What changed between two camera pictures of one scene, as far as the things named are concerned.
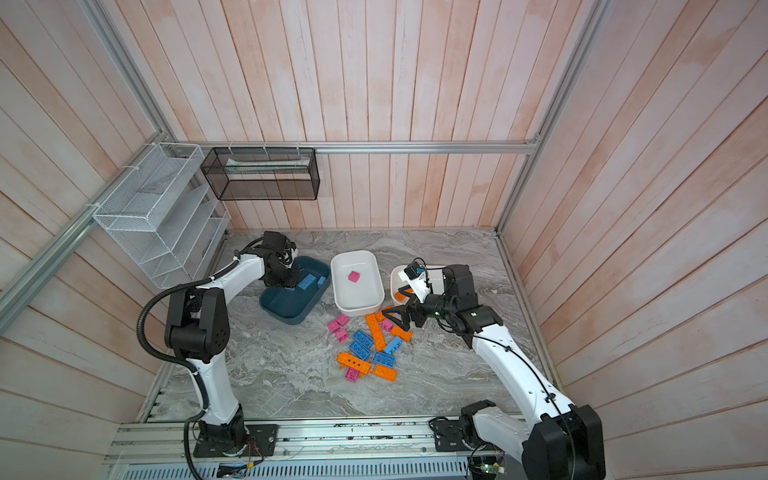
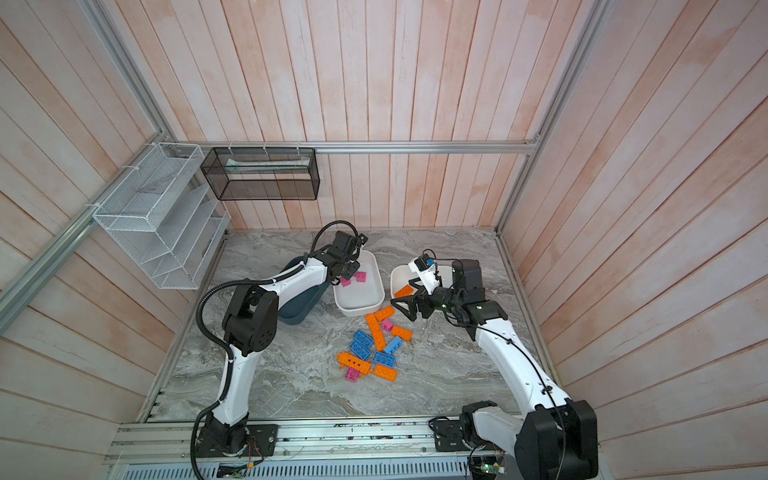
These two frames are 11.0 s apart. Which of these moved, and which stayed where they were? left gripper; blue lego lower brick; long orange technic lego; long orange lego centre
Moved: left gripper
Stayed: long orange technic lego; long orange lego centre; blue lego lower brick
